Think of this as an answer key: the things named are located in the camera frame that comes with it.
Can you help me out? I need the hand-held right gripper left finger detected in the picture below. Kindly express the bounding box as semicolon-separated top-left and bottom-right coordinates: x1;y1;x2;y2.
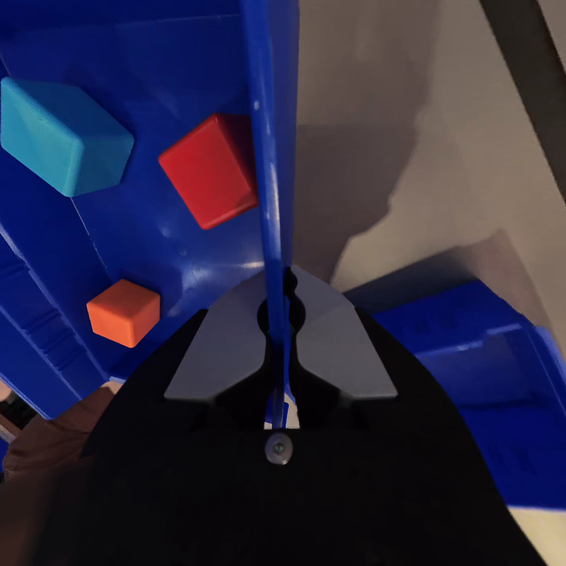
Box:
165;266;288;403

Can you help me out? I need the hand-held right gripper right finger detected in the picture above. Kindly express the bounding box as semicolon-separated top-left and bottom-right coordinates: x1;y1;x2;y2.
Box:
288;264;397;403

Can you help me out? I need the orange magnetic cube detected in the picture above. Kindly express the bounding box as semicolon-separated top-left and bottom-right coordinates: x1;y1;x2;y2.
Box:
86;279;162;348

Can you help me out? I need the red magnetic cube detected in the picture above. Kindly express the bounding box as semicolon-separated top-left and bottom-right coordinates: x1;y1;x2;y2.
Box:
158;113;260;231

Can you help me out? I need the teal magnetic cube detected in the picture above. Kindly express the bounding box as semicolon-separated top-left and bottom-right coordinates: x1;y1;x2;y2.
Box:
0;77;136;198

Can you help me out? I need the blue plastic bin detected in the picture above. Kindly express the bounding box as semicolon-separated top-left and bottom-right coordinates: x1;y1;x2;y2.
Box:
341;279;566;514
0;0;301;425

